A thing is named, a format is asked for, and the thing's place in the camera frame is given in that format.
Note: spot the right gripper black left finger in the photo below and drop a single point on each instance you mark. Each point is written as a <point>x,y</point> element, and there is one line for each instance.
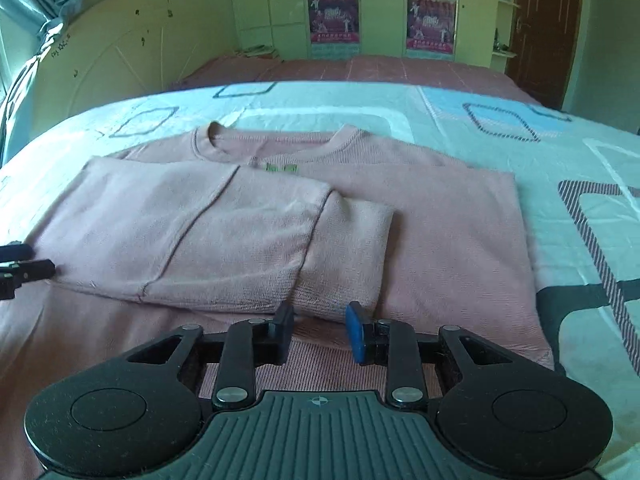
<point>243,348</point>

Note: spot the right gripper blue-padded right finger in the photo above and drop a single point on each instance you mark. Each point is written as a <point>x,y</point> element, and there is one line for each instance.
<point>396,346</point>

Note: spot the pink sweatshirt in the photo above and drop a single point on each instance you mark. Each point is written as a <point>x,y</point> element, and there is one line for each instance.
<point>218,224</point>

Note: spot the patterned light blue bedsheet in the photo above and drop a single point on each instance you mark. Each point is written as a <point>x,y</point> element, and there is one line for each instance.
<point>577,184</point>

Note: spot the cream round headboard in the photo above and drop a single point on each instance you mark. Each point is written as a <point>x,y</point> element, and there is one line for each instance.
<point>120,49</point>

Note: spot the blue-grey curtain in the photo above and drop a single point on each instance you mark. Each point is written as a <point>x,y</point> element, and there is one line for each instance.
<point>43,22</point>

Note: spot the stack of books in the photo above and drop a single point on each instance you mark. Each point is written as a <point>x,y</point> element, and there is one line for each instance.
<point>263,51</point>

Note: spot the lower right pink poster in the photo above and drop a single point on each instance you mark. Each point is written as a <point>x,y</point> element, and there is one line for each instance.
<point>431,25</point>

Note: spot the pink poster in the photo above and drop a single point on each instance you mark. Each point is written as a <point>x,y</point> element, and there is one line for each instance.
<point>431,25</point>
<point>333,21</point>

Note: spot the dark wooden door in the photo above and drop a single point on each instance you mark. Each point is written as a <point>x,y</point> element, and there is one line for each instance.
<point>543,39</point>

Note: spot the lower left pink poster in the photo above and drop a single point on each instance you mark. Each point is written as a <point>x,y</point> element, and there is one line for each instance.
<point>333,21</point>

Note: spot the cream wardrobe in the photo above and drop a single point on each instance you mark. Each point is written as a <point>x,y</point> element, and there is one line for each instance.
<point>382,30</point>

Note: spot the corner wall shelves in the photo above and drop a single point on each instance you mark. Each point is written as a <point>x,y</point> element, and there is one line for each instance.
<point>506,12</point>

